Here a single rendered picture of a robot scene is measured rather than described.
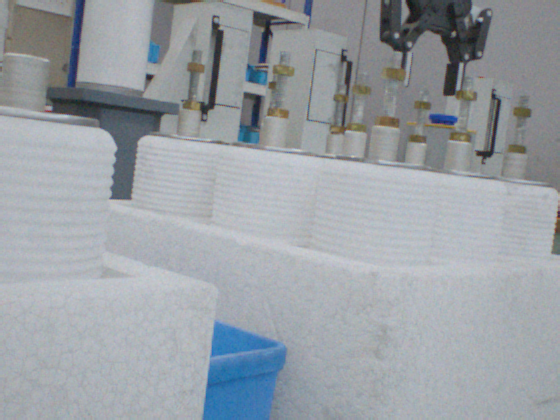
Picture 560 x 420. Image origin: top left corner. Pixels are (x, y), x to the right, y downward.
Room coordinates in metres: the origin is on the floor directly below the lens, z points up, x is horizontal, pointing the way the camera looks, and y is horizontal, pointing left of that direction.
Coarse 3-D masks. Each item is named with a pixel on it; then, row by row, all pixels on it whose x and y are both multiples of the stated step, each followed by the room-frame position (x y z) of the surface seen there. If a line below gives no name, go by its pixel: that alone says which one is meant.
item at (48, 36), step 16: (16, 0) 6.50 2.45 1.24; (16, 16) 6.52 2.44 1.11; (32, 16) 6.60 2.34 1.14; (48, 16) 6.69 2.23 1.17; (64, 16) 6.79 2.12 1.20; (16, 32) 6.52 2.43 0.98; (32, 32) 6.61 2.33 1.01; (48, 32) 6.70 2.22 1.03; (64, 32) 6.80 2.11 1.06; (16, 48) 6.53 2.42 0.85; (32, 48) 6.62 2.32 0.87; (48, 48) 6.71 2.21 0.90; (64, 48) 6.81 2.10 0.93; (64, 64) 6.82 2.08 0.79; (48, 80) 6.73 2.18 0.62; (64, 80) 6.83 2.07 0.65
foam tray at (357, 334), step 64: (128, 256) 0.69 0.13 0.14; (192, 256) 0.63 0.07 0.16; (256, 256) 0.58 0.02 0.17; (320, 256) 0.55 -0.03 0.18; (256, 320) 0.58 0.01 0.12; (320, 320) 0.54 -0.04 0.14; (384, 320) 0.50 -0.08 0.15; (448, 320) 0.56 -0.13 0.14; (512, 320) 0.64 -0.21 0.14; (320, 384) 0.53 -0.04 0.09; (384, 384) 0.50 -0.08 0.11; (448, 384) 0.57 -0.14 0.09; (512, 384) 0.65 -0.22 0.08
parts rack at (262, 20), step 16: (80, 0) 5.90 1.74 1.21; (160, 0) 6.36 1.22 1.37; (176, 0) 6.44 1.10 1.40; (192, 0) 6.51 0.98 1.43; (208, 0) 6.41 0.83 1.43; (224, 0) 6.05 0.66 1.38; (240, 0) 6.15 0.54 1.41; (256, 0) 6.26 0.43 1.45; (80, 16) 5.91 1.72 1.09; (256, 16) 6.88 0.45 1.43; (272, 16) 6.79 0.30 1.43; (288, 16) 6.48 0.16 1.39; (304, 16) 6.60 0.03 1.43; (80, 32) 5.90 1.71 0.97; (256, 96) 7.04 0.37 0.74; (256, 112) 7.07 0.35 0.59
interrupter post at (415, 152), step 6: (408, 144) 0.86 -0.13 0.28; (414, 144) 0.85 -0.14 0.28; (420, 144) 0.85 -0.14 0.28; (408, 150) 0.86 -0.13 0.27; (414, 150) 0.85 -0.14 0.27; (420, 150) 0.85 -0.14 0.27; (408, 156) 0.86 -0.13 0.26; (414, 156) 0.85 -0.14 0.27; (420, 156) 0.85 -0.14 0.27; (408, 162) 0.85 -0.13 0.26; (414, 162) 0.85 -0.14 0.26; (420, 162) 0.85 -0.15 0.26
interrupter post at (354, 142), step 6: (348, 132) 0.77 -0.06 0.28; (354, 132) 0.76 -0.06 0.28; (360, 132) 0.76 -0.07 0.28; (348, 138) 0.77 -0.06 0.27; (354, 138) 0.76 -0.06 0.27; (360, 138) 0.76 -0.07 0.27; (348, 144) 0.76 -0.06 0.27; (354, 144) 0.76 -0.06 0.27; (360, 144) 0.76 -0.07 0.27; (348, 150) 0.76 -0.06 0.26; (354, 150) 0.76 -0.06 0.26; (360, 150) 0.76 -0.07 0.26; (360, 156) 0.77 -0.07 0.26
